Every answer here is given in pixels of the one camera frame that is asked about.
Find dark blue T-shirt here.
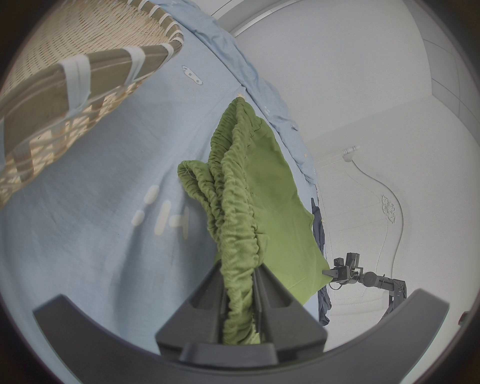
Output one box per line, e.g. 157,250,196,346
310,198,332,326

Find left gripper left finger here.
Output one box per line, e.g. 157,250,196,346
155,262,226,347

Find round woven basket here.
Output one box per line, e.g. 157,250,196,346
0,0,185,211

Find green shorts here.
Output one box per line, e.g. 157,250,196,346
177,97,331,346

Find pale blue quilt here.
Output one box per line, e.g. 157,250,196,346
150,0,319,184

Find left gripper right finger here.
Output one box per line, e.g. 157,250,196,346
254,263,328,347

